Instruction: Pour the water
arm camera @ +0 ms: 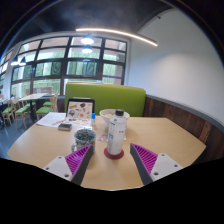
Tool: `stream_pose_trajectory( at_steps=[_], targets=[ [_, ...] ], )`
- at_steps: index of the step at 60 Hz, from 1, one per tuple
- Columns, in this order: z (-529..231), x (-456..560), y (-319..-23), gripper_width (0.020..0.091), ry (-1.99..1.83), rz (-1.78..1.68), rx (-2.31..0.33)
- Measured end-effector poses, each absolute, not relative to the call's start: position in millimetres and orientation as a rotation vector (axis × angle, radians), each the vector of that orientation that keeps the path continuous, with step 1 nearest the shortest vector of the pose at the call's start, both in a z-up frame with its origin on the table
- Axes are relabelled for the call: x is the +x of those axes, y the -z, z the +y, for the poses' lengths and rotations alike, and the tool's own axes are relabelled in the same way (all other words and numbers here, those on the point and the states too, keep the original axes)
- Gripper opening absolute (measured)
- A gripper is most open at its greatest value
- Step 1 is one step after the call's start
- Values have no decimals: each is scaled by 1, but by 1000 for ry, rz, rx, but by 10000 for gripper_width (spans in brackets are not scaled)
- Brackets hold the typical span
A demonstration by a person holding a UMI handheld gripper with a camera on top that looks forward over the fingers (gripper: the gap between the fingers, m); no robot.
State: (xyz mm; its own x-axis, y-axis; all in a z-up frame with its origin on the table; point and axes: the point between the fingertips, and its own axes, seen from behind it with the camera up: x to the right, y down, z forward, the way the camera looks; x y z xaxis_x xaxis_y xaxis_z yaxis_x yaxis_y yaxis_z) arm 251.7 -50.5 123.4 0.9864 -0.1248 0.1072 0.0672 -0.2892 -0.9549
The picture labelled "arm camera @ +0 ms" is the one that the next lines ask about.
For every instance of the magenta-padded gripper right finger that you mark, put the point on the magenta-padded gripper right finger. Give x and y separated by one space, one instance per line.
164 166

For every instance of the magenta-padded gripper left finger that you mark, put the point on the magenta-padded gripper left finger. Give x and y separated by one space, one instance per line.
60 166

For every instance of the clear plastic water bottle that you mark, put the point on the clear plastic water bottle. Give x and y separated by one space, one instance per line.
116 136

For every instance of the green speckled ceramic cup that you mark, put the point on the green speckled ceramic cup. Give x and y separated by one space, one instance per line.
84 139

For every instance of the small dark box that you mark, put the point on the small dark box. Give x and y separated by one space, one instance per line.
65 126

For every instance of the white paper sheets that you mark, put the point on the white paper sheets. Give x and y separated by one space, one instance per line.
50 119

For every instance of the white sticker sheet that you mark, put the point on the white sticker sheet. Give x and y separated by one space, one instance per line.
81 122

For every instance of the flat round red coaster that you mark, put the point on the flat round red coaster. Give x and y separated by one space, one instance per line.
113 156

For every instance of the small blue-capped bottle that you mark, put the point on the small blue-capped bottle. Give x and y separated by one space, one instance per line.
93 119

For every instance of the wooden chairs with green seats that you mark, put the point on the wooden chairs with green seats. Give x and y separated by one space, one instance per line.
43 109

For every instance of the black tablet with stickers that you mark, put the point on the black tablet with stickers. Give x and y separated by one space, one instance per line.
80 109

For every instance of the white ceramic bowl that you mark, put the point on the white ceramic bowl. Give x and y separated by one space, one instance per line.
106 116

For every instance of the light wooden dining table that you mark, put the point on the light wooden dining table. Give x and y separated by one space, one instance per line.
33 96

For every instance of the green upholstered bench backrest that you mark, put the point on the green upholstered bench backrest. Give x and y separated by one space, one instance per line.
110 96

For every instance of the long linear ceiling light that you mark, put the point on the long linear ceiling light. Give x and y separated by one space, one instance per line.
120 33

